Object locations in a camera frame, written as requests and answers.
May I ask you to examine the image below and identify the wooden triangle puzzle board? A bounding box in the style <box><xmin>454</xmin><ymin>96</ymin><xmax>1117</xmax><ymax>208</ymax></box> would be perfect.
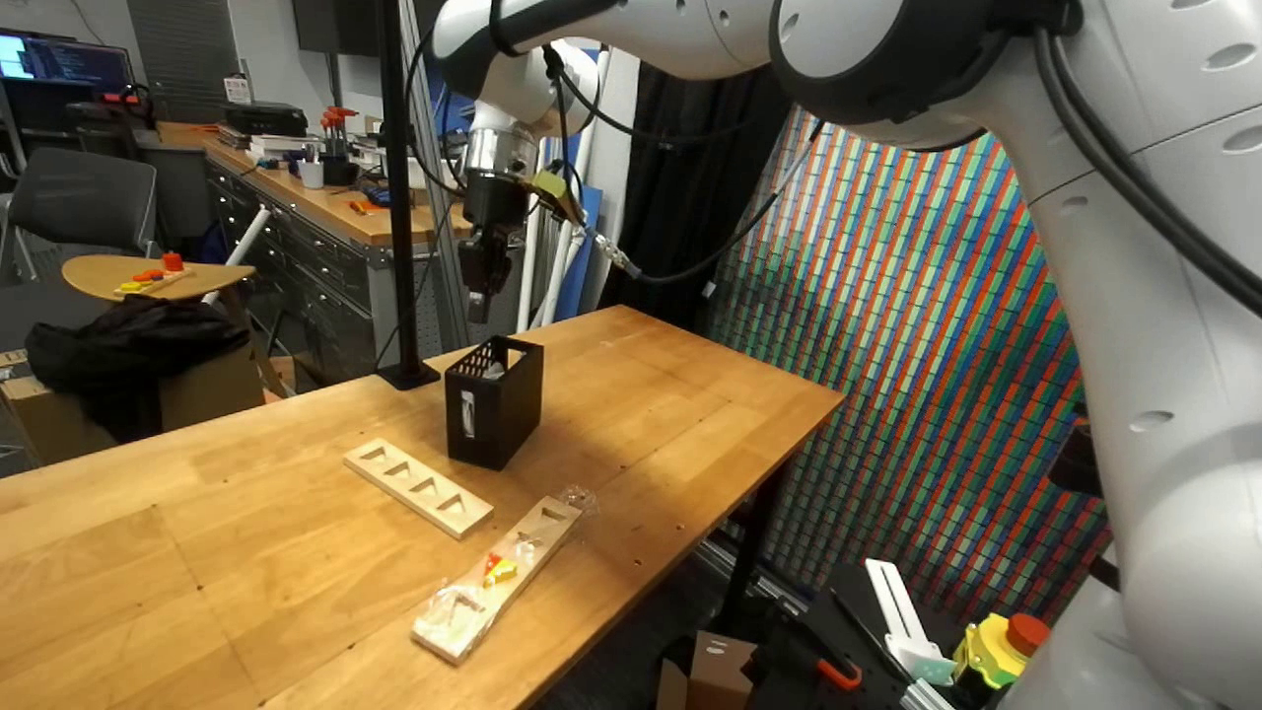
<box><xmin>410</xmin><ymin>486</ymin><xmax>594</xmax><ymax>662</ymax></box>

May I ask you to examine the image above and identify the black bag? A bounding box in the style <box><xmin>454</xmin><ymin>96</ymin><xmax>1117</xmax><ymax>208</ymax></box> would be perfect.
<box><xmin>25</xmin><ymin>297</ymin><xmax>247</xmax><ymax>442</ymax></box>

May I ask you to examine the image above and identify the black perforated box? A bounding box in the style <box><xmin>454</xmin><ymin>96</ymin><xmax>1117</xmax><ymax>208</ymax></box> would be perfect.
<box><xmin>446</xmin><ymin>334</ymin><xmax>543</xmax><ymax>468</ymax></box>

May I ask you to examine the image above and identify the red yellow triangle piece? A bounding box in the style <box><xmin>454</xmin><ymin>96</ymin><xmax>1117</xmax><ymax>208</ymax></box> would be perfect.
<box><xmin>482</xmin><ymin>551</ymin><xmax>515</xmax><ymax>589</ymax></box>

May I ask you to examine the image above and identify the yellow wrist camera mount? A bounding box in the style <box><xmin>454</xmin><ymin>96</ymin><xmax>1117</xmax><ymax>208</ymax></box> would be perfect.
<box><xmin>521</xmin><ymin>168</ymin><xmax>578</xmax><ymax>219</ymax></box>

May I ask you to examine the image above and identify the emergency stop button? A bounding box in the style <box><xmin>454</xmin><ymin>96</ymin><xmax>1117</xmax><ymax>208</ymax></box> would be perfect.
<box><xmin>953</xmin><ymin>613</ymin><xmax>1050</xmax><ymax>690</ymax></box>

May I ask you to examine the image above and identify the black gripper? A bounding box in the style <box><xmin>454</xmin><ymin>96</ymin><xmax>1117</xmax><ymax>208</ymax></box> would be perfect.
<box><xmin>463</xmin><ymin>173</ymin><xmax>527</xmax><ymax>297</ymax></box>

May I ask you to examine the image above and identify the wooden slotted board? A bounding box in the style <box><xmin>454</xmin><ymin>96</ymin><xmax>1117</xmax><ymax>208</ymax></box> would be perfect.
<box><xmin>343</xmin><ymin>436</ymin><xmax>494</xmax><ymax>535</ymax></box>

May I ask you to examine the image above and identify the cardboard box under table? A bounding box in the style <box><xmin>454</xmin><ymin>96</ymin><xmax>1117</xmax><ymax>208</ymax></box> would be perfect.
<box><xmin>655</xmin><ymin>632</ymin><xmax>752</xmax><ymax>710</ymax></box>

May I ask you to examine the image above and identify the round wooden stool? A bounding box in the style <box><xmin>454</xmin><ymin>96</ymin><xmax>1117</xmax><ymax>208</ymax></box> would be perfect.
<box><xmin>64</xmin><ymin>256</ymin><xmax>252</xmax><ymax>305</ymax></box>

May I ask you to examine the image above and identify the wooden workbench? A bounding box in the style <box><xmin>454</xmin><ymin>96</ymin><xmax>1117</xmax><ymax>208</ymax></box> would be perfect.
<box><xmin>151</xmin><ymin>117</ymin><xmax>477</xmax><ymax>377</ymax></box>

